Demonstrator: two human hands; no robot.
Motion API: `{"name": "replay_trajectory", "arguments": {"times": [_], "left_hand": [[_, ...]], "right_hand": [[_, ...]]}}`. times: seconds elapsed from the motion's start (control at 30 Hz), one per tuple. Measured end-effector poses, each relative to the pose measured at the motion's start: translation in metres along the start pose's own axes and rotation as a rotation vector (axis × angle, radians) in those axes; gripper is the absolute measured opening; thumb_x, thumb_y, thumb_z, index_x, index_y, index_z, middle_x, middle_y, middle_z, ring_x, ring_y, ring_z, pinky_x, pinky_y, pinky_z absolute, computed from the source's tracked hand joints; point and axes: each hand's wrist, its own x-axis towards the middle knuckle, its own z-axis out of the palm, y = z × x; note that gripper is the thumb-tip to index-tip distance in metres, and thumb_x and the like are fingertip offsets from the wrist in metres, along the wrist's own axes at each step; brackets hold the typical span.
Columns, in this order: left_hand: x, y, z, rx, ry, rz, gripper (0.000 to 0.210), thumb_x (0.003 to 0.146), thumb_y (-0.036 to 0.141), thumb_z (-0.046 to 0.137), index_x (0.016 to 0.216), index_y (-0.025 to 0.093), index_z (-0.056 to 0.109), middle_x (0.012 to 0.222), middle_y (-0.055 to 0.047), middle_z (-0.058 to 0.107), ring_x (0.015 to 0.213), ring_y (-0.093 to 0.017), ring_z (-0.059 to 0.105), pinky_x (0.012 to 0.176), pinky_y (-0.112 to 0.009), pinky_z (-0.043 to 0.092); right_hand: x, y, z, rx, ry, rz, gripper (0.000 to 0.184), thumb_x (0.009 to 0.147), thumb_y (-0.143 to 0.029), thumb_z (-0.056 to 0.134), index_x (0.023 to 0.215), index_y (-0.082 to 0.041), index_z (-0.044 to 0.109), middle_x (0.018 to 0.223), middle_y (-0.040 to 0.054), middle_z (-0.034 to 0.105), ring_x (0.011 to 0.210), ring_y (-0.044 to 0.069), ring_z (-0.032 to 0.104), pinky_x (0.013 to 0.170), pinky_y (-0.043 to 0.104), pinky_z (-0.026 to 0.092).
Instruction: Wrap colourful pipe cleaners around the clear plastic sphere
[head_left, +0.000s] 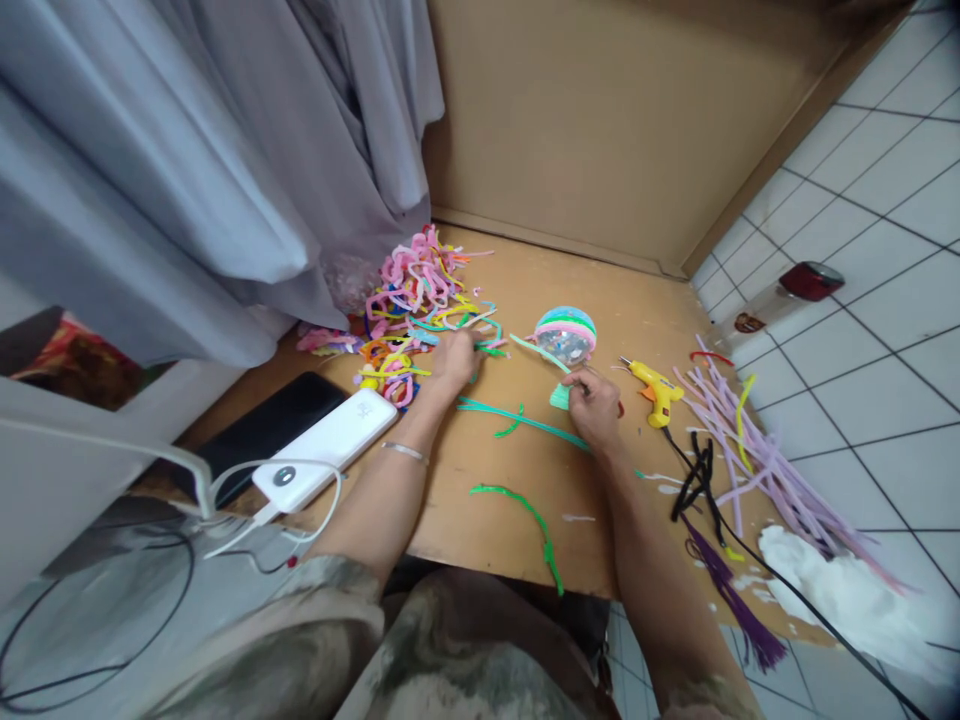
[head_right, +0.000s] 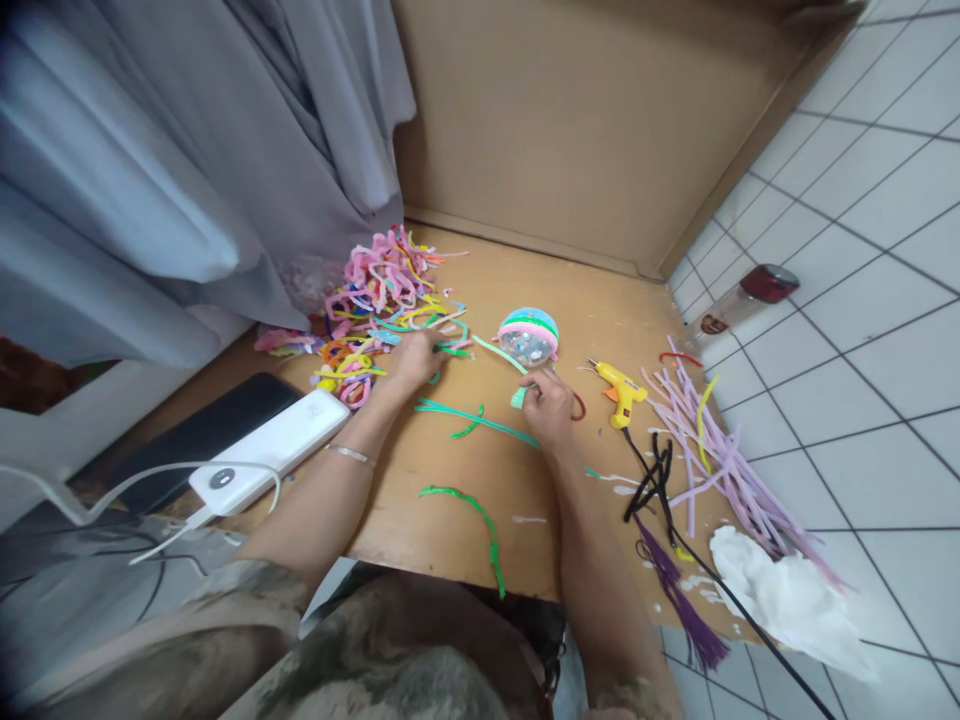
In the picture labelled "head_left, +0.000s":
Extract pile of lilac pipe cleaners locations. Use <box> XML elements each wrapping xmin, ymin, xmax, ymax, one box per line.
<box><xmin>672</xmin><ymin>333</ymin><xmax>913</xmax><ymax>595</ymax></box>

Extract person's left hand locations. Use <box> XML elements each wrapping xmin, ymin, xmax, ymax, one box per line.
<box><xmin>429</xmin><ymin>328</ymin><xmax>487</xmax><ymax>400</ymax></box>

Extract person's right hand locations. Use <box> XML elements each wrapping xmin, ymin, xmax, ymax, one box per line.
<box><xmin>560</xmin><ymin>366</ymin><xmax>625</xmax><ymax>454</ymax></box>

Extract person's body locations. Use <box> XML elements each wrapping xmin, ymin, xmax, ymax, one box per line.
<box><xmin>134</xmin><ymin>553</ymin><xmax>766</xmax><ymax>720</ymax></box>

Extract grey curtain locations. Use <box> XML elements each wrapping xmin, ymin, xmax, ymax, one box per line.
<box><xmin>0</xmin><ymin>0</ymin><xmax>447</xmax><ymax>370</ymax></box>

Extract person's left fingers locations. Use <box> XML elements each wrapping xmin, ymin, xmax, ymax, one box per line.
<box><xmin>454</xmin><ymin>328</ymin><xmax>487</xmax><ymax>380</ymax></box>

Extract curved bright green pipe cleaner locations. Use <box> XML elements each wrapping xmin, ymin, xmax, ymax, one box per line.
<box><xmin>469</xmin><ymin>482</ymin><xmax>566</xmax><ymax>598</ymax></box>

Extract pile of colourful pipe cleaners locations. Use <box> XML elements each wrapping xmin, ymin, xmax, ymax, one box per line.
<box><xmin>294</xmin><ymin>223</ymin><xmax>502</xmax><ymax>411</ymax></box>

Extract black pipe cleaners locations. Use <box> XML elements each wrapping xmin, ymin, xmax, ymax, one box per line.
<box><xmin>669</xmin><ymin>430</ymin><xmax>730</xmax><ymax>550</ymax></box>

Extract white power bank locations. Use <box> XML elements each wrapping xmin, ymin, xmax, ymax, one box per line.
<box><xmin>250</xmin><ymin>386</ymin><xmax>400</xmax><ymax>517</ymax></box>

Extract purple tassel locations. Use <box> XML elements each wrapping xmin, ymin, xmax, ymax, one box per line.
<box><xmin>680</xmin><ymin>514</ymin><xmax>790</xmax><ymax>674</ymax></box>

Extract clear jar with red lid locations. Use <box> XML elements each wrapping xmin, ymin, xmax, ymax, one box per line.
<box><xmin>733</xmin><ymin>260</ymin><xmax>847</xmax><ymax>336</ymax></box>

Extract ball wrapped in pipe cleaners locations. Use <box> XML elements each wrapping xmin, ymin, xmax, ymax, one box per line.
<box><xmin>533</xmin><ymin>304</ymin><xmax>600</xmax><ymax>370</ymax></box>

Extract long teal pipe cleaner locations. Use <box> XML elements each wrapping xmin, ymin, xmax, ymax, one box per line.
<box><xmin>455</xmin><ymin>395</ymin><xmax>648</xmax><ymax>481</ymax></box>

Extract yellow hot glue gun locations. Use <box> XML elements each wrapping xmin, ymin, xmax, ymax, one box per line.
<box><xmin>617</xmin><ymin>356</ymin><xmax>686</xmax><ymax>430</ymax></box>

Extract black smartphone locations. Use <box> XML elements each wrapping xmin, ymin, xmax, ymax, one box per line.
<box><xmin>173</xmin><ymin>370</ymin><xmax>351</xmax><ymax>502</ymax></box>

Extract black glue gun cable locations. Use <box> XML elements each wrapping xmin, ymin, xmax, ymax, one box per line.
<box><xmin>662</xmin><ymin>424</ymin><xmax>931</xmax><ymax>720</ymax></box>

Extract white fluffy stuffing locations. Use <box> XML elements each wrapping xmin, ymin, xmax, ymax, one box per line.
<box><xmin>755</xmin><ymin>523</ymin><xmax>960</xmax><ymax>680</ymax></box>

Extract thin black cable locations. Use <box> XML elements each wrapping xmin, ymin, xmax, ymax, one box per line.
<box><xmin>0</xmin><ymin>524</ymin><xmax>301</xmax><ymax>715</ymax></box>

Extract yellow pipe cleaner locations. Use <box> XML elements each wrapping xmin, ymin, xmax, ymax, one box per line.
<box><xmin>734</xmin><ymin>373</ymin><xmax>759</xmax><ymax>477</ymax></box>

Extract mint green pipe cleaner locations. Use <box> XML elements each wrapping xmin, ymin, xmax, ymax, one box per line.
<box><xmin>509</xmin><ymin>332</ymin><xmax>576</xmax><ymax>412</ymax></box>

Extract white charging cable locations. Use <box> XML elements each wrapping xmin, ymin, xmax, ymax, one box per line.
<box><xmin>0</xmin><ymin>416</ymin><xmax>346</xmax><ymax>562</ymax></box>

